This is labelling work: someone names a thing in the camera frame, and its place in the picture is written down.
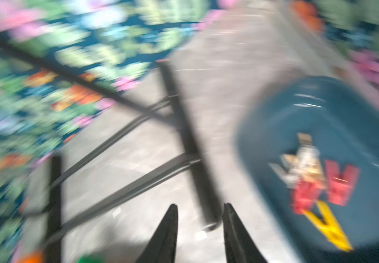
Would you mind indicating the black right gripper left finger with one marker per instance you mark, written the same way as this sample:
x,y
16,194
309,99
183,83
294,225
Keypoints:
x,y
162,246

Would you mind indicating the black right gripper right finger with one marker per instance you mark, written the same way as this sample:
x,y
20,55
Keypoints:
x,y
239,246

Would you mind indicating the pink clothespin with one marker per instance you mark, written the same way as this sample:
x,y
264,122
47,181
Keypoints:
x,y
304,196

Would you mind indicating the white clothespin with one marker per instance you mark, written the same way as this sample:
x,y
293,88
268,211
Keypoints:
x,y
281,174

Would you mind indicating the yellow clothespin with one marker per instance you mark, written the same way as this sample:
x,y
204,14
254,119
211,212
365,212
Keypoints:
x,y
329,226

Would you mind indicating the beige clothespin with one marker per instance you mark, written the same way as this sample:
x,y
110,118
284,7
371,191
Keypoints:
x,y
304,165

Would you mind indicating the red clothespin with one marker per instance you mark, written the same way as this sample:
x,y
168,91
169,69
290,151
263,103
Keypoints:
x,y
340,185

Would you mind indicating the black clothes rack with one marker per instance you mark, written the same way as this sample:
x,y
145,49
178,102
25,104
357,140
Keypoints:
x,y
170,111

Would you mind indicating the plush doll toy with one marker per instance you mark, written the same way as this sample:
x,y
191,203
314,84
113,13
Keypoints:
x,y
35,257

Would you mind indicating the dark teal plastic bin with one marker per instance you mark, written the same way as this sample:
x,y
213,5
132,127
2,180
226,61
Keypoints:
x,y
345,129

